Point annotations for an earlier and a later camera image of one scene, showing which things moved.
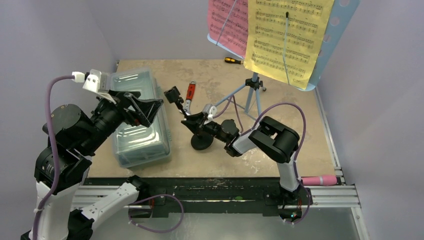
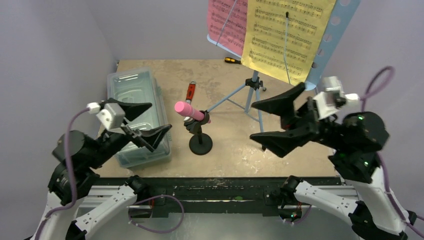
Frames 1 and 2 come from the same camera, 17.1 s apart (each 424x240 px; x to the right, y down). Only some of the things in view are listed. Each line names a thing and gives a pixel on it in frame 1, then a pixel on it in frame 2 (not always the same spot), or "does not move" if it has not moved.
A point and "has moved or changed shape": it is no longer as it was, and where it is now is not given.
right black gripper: x=201 y=120 to x=308 y=117
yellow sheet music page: x=284 y=38 does not move
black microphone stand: x=173 y=95 has moved or changed shape
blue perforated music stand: x=342 y=14 does not move
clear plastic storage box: x=135 y=145 does not move
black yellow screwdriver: x=233 y=60 does not move
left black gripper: x=144 y=110 to x=152 y=136
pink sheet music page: x=228 y=23 does not move
